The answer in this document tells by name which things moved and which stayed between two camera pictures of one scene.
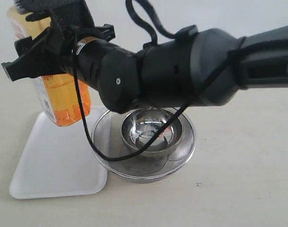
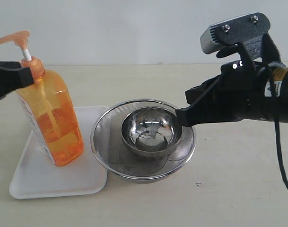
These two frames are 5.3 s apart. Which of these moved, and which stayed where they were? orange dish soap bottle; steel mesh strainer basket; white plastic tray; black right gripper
Moved: black right gripper; orange dish soap bottle
Stayed: steel mesh strainer basket; white plastic tray
